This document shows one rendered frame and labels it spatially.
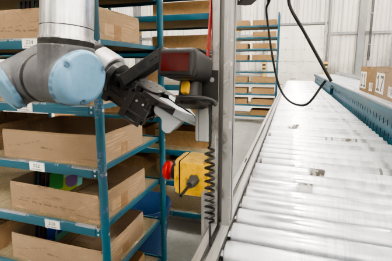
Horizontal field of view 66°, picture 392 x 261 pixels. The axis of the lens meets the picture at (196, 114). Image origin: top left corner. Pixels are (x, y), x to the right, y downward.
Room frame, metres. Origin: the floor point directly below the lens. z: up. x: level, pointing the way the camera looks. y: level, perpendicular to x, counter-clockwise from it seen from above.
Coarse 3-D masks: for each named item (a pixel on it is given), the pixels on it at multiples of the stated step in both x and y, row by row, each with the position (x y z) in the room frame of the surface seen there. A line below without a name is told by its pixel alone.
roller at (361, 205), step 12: (252, 192) 0.72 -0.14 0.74; (264, 192) 0.71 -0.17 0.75; (276, 192) 0.71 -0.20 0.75; (288, 192) 0.70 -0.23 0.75; (300, 192) 0.70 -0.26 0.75; (312, 204) 0.67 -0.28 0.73; (324, 204) 0.66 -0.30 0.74; (336, 204) 0.66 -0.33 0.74; (348, 204) 0.65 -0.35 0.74; (360, 204) 0.65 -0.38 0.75; (372, 204) 0.64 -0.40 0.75; (384, 204) 0.64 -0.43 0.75
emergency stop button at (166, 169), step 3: (165, 162) 0.61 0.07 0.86; (168, 162) 0.61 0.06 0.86; (171, 162) 0.62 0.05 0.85; (165, 165) 0.60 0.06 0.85; (168, 165) 0.60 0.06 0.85; (171, 165) 0.61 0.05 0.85; (162, 168) 0.60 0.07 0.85; (165, 168) 0.60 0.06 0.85; (168, 168) 0.60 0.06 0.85; (162, 171) 0.60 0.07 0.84; (165, 171) 0.60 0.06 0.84; (168, 171) 0.60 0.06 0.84; (165, 174) 0.60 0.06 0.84; (168, 174) 0.60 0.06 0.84; (165, 177) 0.60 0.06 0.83; (168, 177) 0.60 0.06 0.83
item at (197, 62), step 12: (168, 48) 0.51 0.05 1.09; (180, 48) 0.48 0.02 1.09; (192, 48) 0.49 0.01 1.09; (168, 60) 0.48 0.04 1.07; (180, 60) 0.47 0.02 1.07; (192, 60) 0.47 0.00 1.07; (204, 60) 0.51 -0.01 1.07; (168, 72) 0.48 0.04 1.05; (180, 72) 0.47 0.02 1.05; (192, 72) 0.47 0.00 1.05; (204, 72) 0.52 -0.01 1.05; (180, 84) 0.53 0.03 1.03; (192, 84) 0.53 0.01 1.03; (192, 108) 0.56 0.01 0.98
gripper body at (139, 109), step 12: (108, 72) 0.62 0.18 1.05; (120, 72) 0.64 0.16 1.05; (108, 84) 0.62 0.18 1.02; (120, 84) 0.63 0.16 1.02; (132, 84) 0.60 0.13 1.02; (144, 84) 0.60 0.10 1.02; (156, 84) 0.65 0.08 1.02; (108, 96) 0.64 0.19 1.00; (120, 96) 0.63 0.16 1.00; (132, 96) 0.60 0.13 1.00; (144, 96) 0.59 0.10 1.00; (120, 108) 0.61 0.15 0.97; (132, 108) 0.61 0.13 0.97; (144, 108) 0.60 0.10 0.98; (144, 120) 0.61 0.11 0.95
